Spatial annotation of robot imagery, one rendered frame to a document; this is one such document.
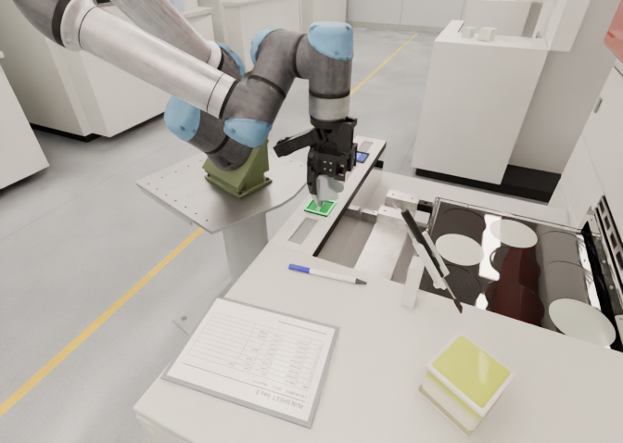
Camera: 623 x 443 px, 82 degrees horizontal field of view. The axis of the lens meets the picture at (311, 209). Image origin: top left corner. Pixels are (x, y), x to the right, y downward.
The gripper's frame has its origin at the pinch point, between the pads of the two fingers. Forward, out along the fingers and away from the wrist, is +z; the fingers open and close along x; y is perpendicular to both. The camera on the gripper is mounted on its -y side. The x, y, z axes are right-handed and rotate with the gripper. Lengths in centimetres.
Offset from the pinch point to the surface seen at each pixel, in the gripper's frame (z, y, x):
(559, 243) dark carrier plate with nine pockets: 8, 51, 17
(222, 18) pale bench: 26, -277, 347
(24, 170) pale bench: 85, -256, 62
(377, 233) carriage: 9.7, 13.1, 6.2
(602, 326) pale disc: 8, 56, -5
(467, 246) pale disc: 7.7, 32.8, 7.6
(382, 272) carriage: 9.7, 17.5, -5.8
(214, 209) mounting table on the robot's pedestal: 15.8, -34.0, 4.5
